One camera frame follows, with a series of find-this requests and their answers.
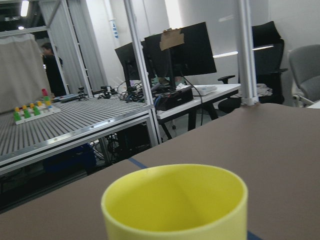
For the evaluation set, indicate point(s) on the colourful peg board toy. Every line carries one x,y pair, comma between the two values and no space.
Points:
35,110

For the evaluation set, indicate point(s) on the black office chair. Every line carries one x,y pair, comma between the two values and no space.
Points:
268,53

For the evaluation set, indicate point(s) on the yellow plastic cup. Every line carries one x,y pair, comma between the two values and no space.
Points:
176,202

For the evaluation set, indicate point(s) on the black computer monitor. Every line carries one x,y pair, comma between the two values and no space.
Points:
127,59
193,57

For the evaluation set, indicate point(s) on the grey office chair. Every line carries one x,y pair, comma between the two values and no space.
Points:
304,63

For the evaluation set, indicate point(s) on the person in black clothes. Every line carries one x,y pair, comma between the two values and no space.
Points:
52,71

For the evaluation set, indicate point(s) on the aluminium frame post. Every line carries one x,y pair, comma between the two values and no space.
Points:
246,60

